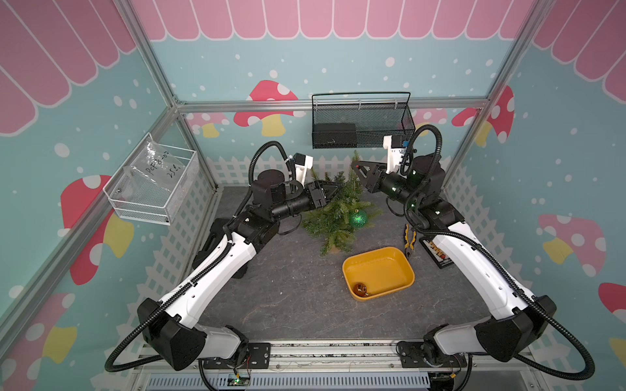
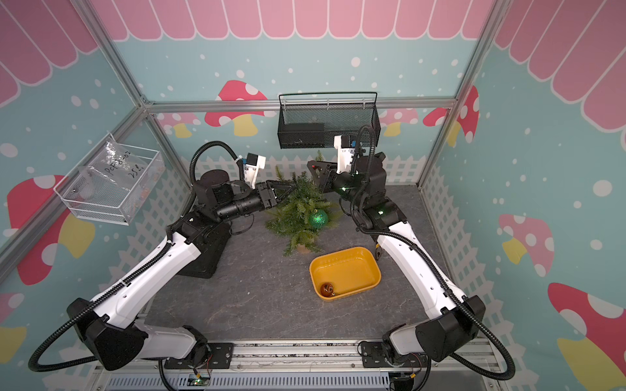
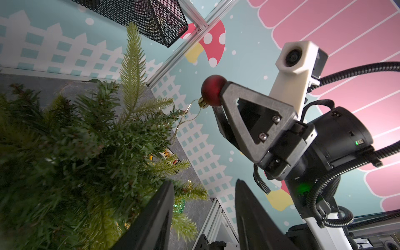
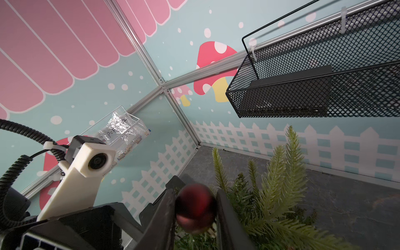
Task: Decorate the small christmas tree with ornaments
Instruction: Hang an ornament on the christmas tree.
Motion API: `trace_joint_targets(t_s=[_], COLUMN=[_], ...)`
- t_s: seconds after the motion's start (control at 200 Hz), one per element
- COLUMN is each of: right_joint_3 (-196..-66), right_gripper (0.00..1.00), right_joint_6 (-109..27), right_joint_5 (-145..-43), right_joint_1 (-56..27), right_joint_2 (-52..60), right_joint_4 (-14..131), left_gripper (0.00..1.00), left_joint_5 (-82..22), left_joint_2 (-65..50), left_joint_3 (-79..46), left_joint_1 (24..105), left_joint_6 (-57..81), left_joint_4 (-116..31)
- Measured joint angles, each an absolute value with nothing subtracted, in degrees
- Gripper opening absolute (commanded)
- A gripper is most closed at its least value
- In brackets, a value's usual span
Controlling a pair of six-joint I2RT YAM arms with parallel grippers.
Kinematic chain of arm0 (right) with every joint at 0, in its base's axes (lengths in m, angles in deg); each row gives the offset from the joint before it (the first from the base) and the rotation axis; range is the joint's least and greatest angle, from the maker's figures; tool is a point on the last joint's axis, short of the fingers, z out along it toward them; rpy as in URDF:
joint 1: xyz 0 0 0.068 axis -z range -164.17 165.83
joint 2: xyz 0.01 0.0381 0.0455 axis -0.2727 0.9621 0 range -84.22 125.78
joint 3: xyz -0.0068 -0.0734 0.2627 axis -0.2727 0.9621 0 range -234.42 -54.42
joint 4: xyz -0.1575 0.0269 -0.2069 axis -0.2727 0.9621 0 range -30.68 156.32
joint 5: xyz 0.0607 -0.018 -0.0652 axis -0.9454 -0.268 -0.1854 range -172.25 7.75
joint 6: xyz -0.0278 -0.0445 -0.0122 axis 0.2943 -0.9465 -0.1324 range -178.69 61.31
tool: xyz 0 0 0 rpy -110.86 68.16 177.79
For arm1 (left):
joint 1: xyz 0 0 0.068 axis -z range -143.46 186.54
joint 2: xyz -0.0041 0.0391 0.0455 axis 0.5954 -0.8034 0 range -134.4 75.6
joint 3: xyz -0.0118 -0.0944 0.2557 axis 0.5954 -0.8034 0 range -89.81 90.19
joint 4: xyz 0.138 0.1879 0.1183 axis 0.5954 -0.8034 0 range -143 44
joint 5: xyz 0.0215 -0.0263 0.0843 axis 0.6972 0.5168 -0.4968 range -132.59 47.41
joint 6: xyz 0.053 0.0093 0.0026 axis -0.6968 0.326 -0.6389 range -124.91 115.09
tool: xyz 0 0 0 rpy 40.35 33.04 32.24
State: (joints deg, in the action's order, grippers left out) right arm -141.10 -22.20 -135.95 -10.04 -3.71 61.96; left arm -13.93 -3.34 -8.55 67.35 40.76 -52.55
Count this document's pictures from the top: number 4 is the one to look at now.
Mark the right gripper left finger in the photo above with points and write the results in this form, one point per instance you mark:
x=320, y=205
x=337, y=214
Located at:
x=160, y=231

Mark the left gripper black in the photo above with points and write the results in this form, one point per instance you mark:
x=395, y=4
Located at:
x=95, y=228

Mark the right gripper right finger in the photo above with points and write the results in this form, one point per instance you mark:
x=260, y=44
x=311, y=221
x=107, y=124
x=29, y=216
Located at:
x=230, y=233

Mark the small dark red ornament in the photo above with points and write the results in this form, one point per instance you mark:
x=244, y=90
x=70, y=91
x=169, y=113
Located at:
x=195, y=208

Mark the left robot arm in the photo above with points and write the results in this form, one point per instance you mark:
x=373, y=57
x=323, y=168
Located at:
x=20, y=164

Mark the small green christmas tree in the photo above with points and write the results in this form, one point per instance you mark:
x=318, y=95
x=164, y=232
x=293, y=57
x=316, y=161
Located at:
x=268, y=212

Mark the clear plastic bag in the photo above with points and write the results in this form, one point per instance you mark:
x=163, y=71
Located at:
x=120, y=128

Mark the black box in basket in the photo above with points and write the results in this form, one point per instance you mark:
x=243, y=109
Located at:
x=299, y=94

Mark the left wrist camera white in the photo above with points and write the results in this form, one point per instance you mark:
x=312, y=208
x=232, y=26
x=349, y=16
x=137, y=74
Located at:
x=87, y=161

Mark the white wire basket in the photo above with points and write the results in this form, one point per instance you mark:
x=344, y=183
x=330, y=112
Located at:
x=124, y=150

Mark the black wire mesh basket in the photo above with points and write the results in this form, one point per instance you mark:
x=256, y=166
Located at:
x=347, y=65

